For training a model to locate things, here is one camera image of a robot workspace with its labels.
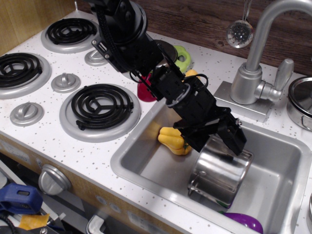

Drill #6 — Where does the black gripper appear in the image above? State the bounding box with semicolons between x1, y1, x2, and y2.
165;80;247;155

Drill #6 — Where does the front black burner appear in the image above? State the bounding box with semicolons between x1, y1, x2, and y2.
59;84;141;143

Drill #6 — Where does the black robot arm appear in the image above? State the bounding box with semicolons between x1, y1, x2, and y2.
90;0;247;155

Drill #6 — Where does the front left silver knob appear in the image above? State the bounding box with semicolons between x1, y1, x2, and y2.
10;102;44;127

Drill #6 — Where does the silver oven door handle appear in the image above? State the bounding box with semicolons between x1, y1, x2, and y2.
86;215;106;234

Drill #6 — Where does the blue clamp tool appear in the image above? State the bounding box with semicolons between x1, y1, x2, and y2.
0;183;43;215

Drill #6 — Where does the yellow toy behind arm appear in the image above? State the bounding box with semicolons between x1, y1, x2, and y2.
184;69;199;80

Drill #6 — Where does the silver oven dial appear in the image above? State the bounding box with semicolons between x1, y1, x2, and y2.
39;164;71;195

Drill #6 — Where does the black cable bottom left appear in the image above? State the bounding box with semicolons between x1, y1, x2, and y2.
0;212;18;234

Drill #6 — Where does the left silver stove knob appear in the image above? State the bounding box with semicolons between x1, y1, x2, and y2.
51;73;81;93

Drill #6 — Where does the hanging metal strainer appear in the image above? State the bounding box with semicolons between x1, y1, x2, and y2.
226;0;254;48

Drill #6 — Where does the yellow toy bell pepper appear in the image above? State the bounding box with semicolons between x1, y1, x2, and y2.
157;127;192;156

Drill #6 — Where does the orange tape piece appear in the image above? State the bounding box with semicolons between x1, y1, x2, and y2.
19;214;50;231

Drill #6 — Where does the silver sink basin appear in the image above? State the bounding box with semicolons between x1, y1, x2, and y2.
111;102;312;234

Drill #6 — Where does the stainless steel pot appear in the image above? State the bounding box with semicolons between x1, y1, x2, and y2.
188;136;254;209

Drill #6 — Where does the red toy cup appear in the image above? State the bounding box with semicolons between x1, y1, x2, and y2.
137;82;156;102

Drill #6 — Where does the purple toy eggplant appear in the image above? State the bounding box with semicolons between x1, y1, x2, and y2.
219;211;264;234

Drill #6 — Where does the middle silver stove knob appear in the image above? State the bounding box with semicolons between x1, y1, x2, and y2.
84;49;108;67

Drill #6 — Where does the silver faucet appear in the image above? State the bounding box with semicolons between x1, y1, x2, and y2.
214;0;312;122

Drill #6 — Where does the back left black burner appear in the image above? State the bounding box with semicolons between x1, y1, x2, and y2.
40;18;99;54

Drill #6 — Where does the black burner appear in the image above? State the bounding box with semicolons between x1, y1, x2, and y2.
59;84;141;143
40;18;99;54
0;53;52;99

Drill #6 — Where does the steel pot at right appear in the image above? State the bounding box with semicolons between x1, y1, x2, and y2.
287;77;312;132

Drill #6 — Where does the far left black burner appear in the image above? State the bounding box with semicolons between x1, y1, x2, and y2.
0;53;52;99

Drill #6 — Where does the silver stove knob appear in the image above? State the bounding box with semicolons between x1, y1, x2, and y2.
51;73;81;93
84;49;108;67

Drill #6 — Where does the steel pot lid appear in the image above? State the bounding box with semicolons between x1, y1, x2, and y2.
155;39;177;62

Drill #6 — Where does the green toy cutting board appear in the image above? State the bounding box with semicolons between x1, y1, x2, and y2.
174;45;191;73

